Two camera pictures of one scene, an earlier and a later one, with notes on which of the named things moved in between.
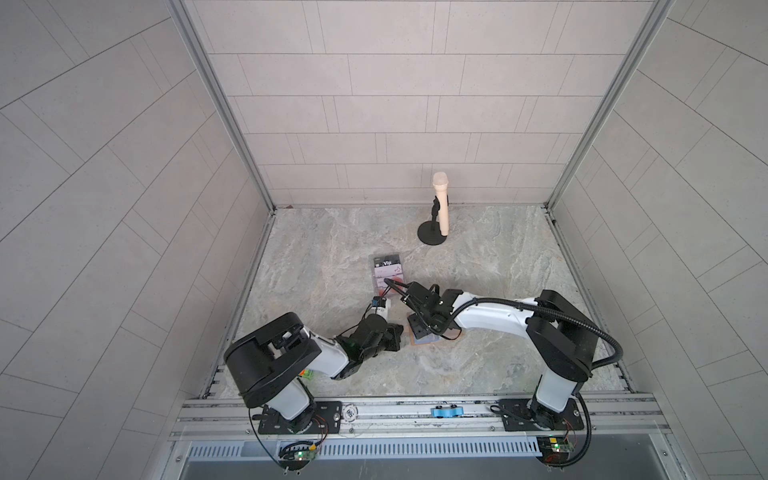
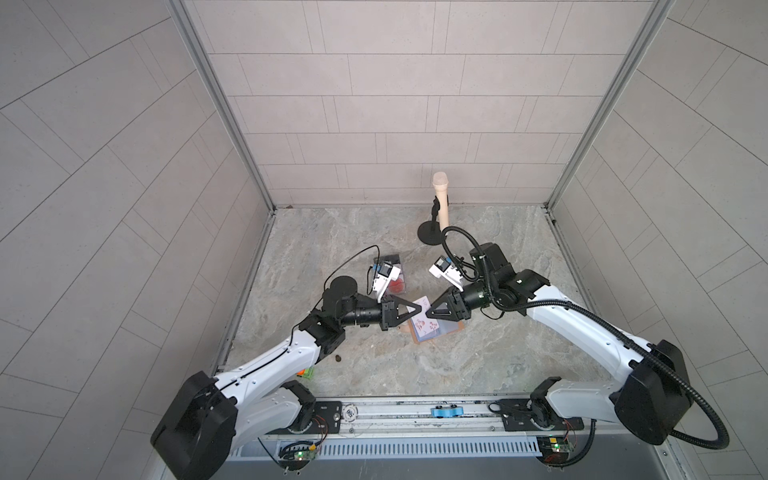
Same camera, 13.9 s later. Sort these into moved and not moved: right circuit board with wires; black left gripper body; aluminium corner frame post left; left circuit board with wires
Moved: black left gripper body
Not moved: aluminium corner frame post left; right circuit board with wires; left circuit board with wires
